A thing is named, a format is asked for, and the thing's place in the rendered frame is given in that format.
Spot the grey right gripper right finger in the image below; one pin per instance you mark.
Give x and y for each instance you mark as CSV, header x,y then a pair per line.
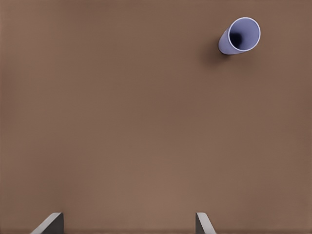
x,y
203,224

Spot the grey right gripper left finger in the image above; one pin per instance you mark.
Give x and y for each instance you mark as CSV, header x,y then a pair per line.
x,y
52,224

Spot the lavender blue cup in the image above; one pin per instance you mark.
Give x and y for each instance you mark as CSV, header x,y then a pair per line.
x,y
240,36

